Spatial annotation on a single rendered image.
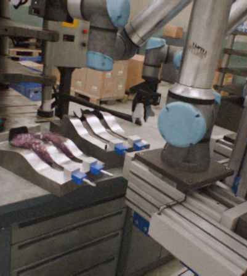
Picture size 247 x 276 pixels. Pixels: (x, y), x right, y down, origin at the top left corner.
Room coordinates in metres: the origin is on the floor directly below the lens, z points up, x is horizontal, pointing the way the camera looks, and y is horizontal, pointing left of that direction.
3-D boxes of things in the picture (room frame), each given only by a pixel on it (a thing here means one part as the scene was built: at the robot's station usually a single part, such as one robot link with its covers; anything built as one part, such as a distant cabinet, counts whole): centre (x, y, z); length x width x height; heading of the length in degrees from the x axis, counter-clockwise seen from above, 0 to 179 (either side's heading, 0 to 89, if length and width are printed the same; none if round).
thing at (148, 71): (1.39, -0.07, 1.23); 0.08 x 0.08 x 0.05
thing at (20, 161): (1.23, 0.35, 0.86); 0.50 x 0.26 x 0.11; 60
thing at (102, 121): (1.52, 0.14, 0.92); 0.35 x 0.16 x 0.09; 43
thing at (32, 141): (1.24, 0.34, 0.90); 0.26 x 0.18 x 0.08; 60
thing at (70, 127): (1.54, 0.14, 0.87); 0.50 x 0.26 x 0.14; 43
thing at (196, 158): (0.93, -0.19, 1.09); 0.15 x 0.15 x 0.10
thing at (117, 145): (1.30, 0.00, 0.89); 0.13 x 0.05 x 0.05; 43
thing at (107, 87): (5.84, 0.78, 0.47); 1.22 x 0.80 x 0.94; 51
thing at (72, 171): (1.06, 0.13, 0.86); 0.13 x 0.05 x 0.05; 60
